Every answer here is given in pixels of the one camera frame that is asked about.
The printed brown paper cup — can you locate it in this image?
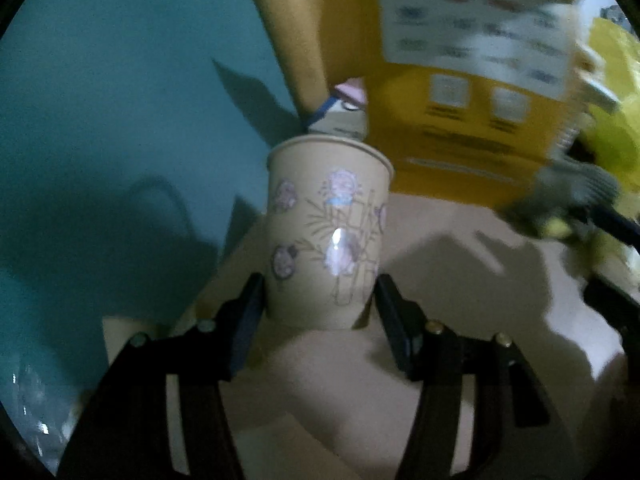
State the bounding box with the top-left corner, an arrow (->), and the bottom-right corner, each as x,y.
266,134 -> 394,330

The clear bag of toys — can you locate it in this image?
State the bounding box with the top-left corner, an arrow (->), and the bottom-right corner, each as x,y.
1,356 -> 85,474

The yellow plastic bag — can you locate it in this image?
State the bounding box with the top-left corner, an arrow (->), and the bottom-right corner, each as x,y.
586,18 -> 640,192

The teal curtain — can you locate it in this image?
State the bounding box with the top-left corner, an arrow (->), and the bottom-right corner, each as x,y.
1,0 -> 299,396

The yellow paper bag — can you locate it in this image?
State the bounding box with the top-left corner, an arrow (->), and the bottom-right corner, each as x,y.
312,0 -> 578,209

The yellow curtain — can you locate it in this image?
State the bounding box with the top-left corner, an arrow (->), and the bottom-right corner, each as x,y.
234,0 -> 352,116

